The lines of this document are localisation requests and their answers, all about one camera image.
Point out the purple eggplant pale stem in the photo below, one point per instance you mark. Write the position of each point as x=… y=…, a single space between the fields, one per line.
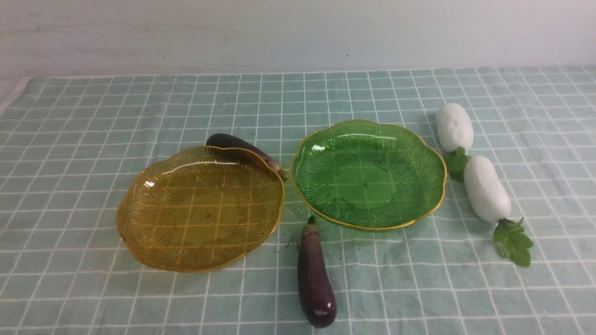
x=229 y=141

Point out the amber ribbed plastic plate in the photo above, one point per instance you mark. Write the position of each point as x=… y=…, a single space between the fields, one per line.
x=200 y=210

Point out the purple eggplant green stem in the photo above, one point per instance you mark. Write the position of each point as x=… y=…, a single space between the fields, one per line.
x=315 y=291

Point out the white radish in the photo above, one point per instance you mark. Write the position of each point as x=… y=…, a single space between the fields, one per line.
x=491 y=202
x=456 y=137

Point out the green ribbed plastic plate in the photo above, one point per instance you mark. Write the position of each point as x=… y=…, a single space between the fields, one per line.
x=370 y=176

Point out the green checkered tablecloth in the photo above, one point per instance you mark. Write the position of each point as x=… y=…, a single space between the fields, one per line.
x=71 y=147

